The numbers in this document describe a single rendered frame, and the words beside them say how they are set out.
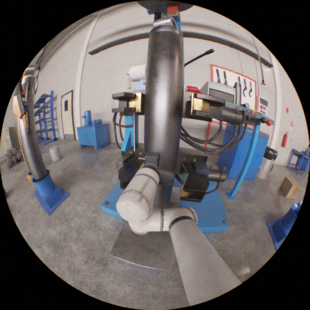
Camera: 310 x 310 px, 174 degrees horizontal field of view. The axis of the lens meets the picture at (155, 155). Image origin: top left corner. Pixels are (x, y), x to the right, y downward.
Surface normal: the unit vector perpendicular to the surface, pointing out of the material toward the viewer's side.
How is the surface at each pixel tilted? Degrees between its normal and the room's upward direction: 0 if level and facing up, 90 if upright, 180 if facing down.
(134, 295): 0
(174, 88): 90
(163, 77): 90
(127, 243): 0
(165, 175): 90
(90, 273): 0
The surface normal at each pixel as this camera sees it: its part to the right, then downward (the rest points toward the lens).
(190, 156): -0.22, 0.39
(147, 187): 0.61, -0.67
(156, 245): 0.04, -0.91
